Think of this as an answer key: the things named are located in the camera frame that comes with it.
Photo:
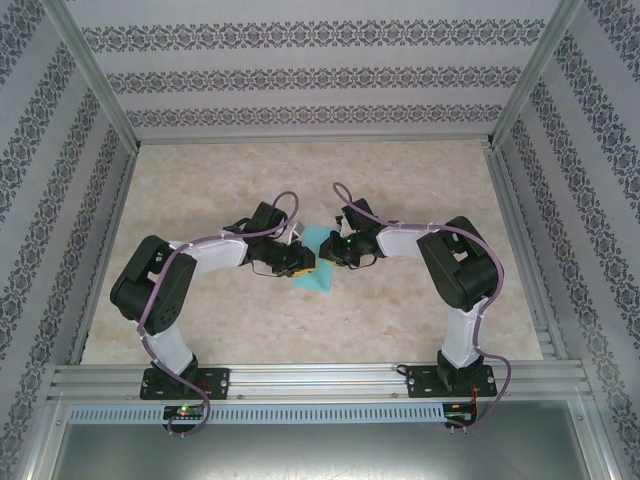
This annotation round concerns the teal paper sheet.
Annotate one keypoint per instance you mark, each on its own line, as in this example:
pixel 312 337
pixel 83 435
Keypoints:
pixel 312 282

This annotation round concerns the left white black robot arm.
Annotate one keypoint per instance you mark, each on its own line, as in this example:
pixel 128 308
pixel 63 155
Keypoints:
pixel 150 285

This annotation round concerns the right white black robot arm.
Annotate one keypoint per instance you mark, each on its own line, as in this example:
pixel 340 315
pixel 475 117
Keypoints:
pixel 465 270

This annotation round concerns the grey metal sheet panel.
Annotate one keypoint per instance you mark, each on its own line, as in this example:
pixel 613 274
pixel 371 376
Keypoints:
pixel 320 455

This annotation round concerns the aluminium mounting beam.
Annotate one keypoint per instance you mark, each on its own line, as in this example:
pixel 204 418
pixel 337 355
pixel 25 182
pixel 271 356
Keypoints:
pixel 310 380

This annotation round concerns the aluminium rear frame rail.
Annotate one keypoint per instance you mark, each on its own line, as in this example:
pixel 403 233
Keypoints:
pixel 310 138

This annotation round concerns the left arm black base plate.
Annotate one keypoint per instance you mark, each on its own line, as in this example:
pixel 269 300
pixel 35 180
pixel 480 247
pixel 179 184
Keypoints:
pixel 220 380

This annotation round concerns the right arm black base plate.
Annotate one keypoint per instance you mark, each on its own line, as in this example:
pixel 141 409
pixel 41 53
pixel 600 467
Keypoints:
pixel 420 382

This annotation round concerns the aluminium side frame rail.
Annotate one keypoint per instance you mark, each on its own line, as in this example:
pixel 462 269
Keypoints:
pixel 509 200
pixel 118 200

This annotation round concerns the aluminium frame post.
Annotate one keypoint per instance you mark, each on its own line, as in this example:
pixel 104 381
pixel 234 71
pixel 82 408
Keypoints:
pixel 540 65
pixel 90 60

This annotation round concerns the aluminium lower frame beam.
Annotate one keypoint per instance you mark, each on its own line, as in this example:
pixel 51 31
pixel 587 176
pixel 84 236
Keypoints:
pixel 42 440
pixel 595 440

